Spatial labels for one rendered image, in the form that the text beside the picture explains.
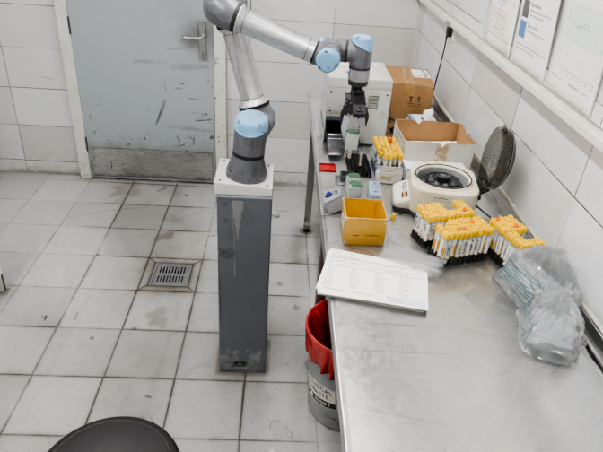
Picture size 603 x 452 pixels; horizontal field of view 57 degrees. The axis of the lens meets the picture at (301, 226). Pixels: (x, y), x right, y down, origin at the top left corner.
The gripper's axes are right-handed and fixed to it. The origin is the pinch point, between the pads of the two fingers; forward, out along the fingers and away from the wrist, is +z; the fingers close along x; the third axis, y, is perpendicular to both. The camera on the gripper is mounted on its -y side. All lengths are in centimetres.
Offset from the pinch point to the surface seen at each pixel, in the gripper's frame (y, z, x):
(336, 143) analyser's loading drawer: 26.1, 14.2, 3.1
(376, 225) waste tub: -44.7, 11.2, -6.0
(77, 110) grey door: 158, 57, 165
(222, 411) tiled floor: -39, 107, 43
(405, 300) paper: -73, 17, -12
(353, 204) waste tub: -32.1, 11.0, 0.5
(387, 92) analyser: 38.4, -5.3, -16.8
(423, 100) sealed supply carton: 75, 9, -41
